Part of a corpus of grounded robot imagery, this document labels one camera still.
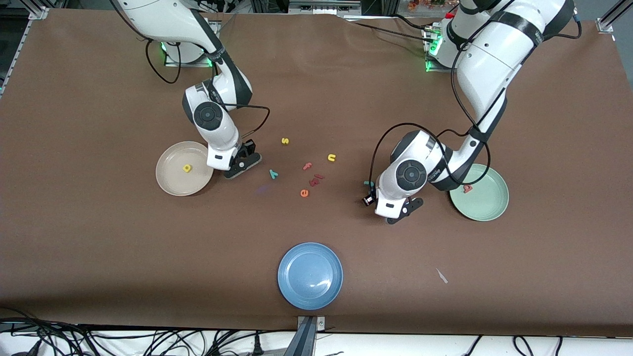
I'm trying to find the beige brown plate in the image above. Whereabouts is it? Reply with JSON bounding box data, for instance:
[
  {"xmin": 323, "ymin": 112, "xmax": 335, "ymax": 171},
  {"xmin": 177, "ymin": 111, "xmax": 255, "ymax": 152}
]
[{"xmin": 156, "ymin": 141, "xmax": 215, "ymax": 197}]

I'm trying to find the blue plate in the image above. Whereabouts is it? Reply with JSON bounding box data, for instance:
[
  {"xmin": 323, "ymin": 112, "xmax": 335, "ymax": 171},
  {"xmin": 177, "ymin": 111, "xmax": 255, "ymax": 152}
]
[{"xmin": 277, "ymin": 242, "xmax": 343, "ymax": 311}]

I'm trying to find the light green plate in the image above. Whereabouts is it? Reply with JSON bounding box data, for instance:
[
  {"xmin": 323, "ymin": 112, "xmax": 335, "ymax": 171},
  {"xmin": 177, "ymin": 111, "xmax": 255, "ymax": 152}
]
[{"xmin": 449, "ymin": 164, "xmax": 509, "ymax": 222}]

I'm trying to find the brown table cover sheet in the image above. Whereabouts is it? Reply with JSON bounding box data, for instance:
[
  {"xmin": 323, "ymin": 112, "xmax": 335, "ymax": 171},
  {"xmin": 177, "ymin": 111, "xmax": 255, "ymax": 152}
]
[{"xmin": 0, "ymin": 9, "xmax": 633, "ymax": 338}]

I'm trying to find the grey metal equipment box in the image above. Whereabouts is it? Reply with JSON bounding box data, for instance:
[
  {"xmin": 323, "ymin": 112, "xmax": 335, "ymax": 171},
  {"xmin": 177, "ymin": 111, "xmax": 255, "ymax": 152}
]
[{"xmin": 288, "ymin": 0, "xmax": 362, "ymax": 16}]

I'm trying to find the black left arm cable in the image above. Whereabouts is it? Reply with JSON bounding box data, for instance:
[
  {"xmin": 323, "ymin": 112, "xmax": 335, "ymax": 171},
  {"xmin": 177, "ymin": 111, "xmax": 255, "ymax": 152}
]
[{"xmin": 368, "ymin": 0, "xmax": 582, "ymax": 192}]

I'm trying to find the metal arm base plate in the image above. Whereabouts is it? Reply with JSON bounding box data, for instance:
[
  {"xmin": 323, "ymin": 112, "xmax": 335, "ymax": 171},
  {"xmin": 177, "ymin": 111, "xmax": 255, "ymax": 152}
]
[
  {"xmin": 424, "ymin": 27, "xmax": 455, "ymax": 73},
  {"xmin": 165, "ymin": 42, "xmax": 219, "ymax": 67}
]

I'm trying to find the black base cable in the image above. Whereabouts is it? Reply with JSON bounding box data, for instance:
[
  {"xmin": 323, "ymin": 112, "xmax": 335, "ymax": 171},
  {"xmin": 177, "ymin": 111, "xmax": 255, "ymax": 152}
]
[
  {"xmin": 392, "ymin": 14, "xmax": 436, "ymax": 31},
  {"xmin": 210, "ymin": 0, "xmax": 236, "ymax": 30},
  {"xmin": 346, "ymin": 18, "xmax": 430, "ymax": 43}
]

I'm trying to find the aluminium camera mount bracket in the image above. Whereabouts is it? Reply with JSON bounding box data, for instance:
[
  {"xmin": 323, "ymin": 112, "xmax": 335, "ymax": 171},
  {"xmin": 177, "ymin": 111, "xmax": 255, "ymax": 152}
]
[{"xmin": 296, "ymin": 315, "xmax": 326, "ymax": 356}]

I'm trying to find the aluminium frame profile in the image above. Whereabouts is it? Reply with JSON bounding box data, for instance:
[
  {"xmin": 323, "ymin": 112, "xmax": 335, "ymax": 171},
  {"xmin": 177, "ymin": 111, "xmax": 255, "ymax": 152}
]
[
  {"xmin": 596, "ymin": 0, "xmax": 633, "ymax": 34},
  {"xmin": 0, "ymin": 6, "xmax": 50, "ymax": 94}
]

